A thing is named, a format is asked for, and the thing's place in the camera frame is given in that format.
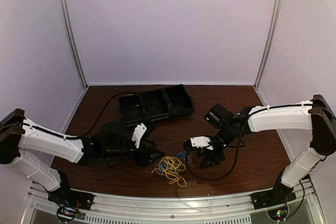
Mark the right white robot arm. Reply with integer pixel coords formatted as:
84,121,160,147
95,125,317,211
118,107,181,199
190,94,335,204

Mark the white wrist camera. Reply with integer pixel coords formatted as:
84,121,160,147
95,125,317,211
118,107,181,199
131,123,147,149
183,136,213,151

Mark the aluminium frame post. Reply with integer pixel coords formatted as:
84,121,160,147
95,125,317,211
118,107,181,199
59,0,88,89
254,0,283,90

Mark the blue cable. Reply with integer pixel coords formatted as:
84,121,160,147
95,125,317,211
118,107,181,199
154,151,192,175

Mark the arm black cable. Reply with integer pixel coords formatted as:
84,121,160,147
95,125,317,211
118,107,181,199
184,140,245,182
62,93,134,140

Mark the aluminium front rail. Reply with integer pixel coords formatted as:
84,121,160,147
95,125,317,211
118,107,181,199
20,180,326,223

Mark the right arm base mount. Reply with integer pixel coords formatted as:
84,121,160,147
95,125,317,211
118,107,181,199
251,189,296,222

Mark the yellow cable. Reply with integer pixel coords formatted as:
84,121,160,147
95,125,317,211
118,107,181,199
151,155,187,187

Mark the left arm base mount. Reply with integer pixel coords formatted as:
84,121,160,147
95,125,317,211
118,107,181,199
47,190,95,223

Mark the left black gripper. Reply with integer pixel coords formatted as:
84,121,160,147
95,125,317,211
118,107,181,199
103,140,165,167

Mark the right aluminium frame post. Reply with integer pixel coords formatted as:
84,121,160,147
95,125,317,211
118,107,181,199
254,0,283,90

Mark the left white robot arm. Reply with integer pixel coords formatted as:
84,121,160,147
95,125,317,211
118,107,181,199
1,109,164,205

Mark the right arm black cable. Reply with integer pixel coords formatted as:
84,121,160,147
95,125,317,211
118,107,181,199
184,140,245,182

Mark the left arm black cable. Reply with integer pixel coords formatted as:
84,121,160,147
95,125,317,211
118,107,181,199
62,93,134,140

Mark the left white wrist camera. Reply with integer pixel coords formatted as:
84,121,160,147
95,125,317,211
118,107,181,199
131,123,147,149

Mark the black three-compartment bin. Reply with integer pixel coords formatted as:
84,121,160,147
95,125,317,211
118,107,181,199
118,84,195,126

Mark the left aluminium frame post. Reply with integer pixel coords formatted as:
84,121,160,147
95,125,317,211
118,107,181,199
59,0,88,89

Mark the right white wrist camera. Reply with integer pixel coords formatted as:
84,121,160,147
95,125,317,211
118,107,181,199
183,136,213,151

